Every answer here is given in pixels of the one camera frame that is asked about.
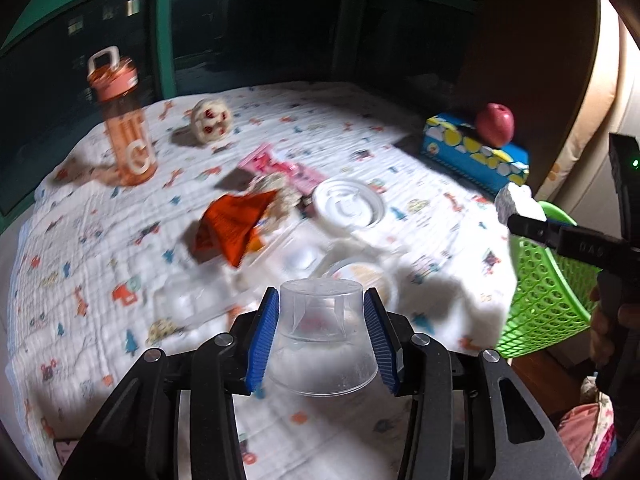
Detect white tissue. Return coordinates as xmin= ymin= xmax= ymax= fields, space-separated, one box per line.
xmin=494 ymin=182 xmax=547 ymax=226

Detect clear plastic cup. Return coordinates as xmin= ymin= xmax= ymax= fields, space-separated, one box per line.
xmin=267 ymin=278 xmax=378 ymax=398

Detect clear plastic tray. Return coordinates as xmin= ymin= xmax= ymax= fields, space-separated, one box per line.
xmin=154 ymin=222 xmax=331 ymax=330

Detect white round plastic lid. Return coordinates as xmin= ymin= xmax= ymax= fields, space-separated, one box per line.
xmin=312 ymin=178 xmax=386 ymax=231

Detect green mesh trash basket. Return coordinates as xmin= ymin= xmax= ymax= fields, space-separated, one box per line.
xmin=494 ymin=199 xmax=601 ymax=360

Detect person right hand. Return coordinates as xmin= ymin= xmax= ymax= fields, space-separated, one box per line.
xmin=589 ymin=286 xmax=640 ymax=367

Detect floral beige pillow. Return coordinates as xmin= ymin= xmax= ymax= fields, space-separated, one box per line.
xmin=536 ymin=0 xmax=639 ymax=236

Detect small jelly cup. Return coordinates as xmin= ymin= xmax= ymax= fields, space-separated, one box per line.
xmin=317 ymin=256 xmax=399 ymax=310

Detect orange snack wrapper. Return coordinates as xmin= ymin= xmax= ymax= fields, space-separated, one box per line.
xmin=193 ymin=191 xmax=278 ymax=268

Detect red apple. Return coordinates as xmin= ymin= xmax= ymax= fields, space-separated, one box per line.
xmin=475 ymin=103 xmax=515 ymax=148

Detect blue yellow tissue box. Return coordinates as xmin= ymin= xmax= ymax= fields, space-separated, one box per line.
xmin=421 ymin=113 xmax=529 ymax=196

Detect crumpled white paper ball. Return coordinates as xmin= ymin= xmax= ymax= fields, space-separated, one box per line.
xmin=247 ymin=172 xmax=303 ymax=234

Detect patterned white bed blanket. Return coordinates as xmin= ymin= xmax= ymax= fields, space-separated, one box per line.
xmin=6 ymin=84 xmax=516 ymax=479

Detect floral pink cloth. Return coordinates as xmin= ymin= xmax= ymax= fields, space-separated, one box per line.
xmin=558 ymin=375 xmax=618 ymax=478

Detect pink snack wrapper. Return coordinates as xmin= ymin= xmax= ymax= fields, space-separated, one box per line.
xmin=238 ymin=143 xmax=328 ymax=195

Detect cream plush toy red spots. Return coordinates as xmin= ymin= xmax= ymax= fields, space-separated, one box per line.
xmin=190 ymin=99 xmax=232 ymax=145

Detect orange water bottle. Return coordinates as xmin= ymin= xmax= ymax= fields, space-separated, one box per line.
xmin=87 ymin=46 xmax=157 ymax=186

